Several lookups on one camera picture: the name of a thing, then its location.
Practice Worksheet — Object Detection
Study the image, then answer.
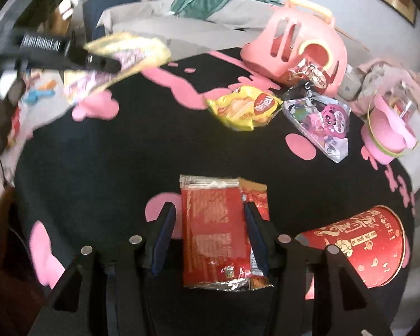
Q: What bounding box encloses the white towel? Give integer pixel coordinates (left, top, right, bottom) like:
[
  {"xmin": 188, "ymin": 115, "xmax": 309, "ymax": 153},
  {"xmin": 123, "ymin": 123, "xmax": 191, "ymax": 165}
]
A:
[{"xmin": 59, "ymin": 0, "xmax": 79, "ymax": 18}]

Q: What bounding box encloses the yellow chip packet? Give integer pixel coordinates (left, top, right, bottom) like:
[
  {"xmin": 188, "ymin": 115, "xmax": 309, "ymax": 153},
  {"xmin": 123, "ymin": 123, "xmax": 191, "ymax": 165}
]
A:
[{"xmin": 63, "ymin": 32, "xmax": 172, "ymax": 107}]

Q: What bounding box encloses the green blanket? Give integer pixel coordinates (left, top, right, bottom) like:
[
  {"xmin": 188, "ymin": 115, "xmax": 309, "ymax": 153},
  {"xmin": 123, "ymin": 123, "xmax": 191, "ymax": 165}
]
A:
[{"xmin": 171, "ymin": 0, "xmax": 281, "ymax": 22}]

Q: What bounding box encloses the black pink printed tablecloth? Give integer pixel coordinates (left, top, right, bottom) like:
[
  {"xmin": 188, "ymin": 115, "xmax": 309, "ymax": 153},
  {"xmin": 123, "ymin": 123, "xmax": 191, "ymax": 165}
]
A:
[{"xmin": 14, "ymin": 47, "xmax": 415, "ymax": 336}]

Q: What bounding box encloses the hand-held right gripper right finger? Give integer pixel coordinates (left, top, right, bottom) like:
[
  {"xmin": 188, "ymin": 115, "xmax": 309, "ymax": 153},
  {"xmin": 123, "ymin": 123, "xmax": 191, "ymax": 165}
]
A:
[{"xmin": 243, "ymin": 201, "xmax": 394, "ymax": 336}]

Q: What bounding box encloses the clear plastic can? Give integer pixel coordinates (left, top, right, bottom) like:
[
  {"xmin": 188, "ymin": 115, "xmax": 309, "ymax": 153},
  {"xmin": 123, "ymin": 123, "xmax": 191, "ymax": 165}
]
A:
[{"xmin": 385, "ymin": 82, "xmax": 415, "ymax": 120}]

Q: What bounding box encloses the red cartoon snack packet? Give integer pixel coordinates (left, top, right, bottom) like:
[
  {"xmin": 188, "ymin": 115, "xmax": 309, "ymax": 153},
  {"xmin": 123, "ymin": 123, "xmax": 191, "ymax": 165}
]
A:
[{"xmin": 276, "ymin": 58, "xmax": 331, "ymax": 90}]

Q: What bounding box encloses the pink toy bucket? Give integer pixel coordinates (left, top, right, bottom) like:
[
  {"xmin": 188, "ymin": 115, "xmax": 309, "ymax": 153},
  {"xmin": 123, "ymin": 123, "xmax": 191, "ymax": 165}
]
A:
[{"xmin": 360, "ymin": 93, "xmax": 419, "ymax": 165}]

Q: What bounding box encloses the pink toy carrier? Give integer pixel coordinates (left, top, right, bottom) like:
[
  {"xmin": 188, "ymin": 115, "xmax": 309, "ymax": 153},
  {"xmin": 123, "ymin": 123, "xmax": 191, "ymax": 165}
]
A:
[{"xmin": 240, "ymin": 0, "xmax": 348, "ymax": 97}]

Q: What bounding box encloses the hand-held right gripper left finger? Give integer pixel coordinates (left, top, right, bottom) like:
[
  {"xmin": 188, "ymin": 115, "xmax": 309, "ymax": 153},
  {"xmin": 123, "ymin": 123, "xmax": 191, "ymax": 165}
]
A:
[{"xmin": 28, "ymin": 201, "xmax": 177, "ymax": 336}]

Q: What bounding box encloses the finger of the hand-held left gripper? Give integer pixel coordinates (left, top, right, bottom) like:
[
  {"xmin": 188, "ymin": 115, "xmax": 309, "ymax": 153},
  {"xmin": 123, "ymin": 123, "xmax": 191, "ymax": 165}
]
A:
[{"xmin": 69, "ymin": 46, "xmax": 122, "ymax": 74}]

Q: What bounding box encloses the red paper cup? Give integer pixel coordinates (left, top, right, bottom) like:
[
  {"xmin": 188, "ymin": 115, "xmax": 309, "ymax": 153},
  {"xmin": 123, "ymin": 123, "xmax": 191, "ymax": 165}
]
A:
[{"xmin": 296, "ymin": 205, "xmax": 407, "ymax": 289}]

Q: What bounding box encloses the blue toy shovel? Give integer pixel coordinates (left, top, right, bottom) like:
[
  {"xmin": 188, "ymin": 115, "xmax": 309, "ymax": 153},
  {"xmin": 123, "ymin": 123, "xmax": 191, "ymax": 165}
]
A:
[{"xmin": 26, "ymin": 89, "xmax": 53, "ymax": 106}]

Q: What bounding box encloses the grey box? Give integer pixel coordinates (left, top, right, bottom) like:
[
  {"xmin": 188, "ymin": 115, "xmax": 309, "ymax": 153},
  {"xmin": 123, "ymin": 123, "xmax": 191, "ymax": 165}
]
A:
[{"xmin": 338, "ymin": 66, "xmax": 366, "ymax": 101}]

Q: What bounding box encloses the orange red foil wrapper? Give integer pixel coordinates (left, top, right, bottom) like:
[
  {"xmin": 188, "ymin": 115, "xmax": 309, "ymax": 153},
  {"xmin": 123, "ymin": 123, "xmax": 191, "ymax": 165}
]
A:
[{"xmin": 239, "ymin": 178, "xmax": 271, "ymax": 289}]

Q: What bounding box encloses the pink cartoon snack packet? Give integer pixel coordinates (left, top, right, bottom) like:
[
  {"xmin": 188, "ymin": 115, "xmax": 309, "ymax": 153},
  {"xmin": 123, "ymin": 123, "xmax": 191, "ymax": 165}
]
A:
[{"xmin": 282, "ymin": 89, "xmax": 351, "ymax": 163}]

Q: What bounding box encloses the yellow snack packet red label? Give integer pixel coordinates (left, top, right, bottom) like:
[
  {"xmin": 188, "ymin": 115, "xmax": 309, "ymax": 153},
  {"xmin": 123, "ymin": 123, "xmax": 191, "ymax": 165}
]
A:
[{"xmin": 206, "ymin": 86, "xmax": 282, "ymax": 132}]

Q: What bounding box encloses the grey covered sofa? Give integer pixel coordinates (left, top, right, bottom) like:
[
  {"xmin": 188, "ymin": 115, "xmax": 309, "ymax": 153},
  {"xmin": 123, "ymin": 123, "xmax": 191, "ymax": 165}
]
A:
[{"xmin": 96, "ymin": 0, "xmax": 375, "ymax": 67}]

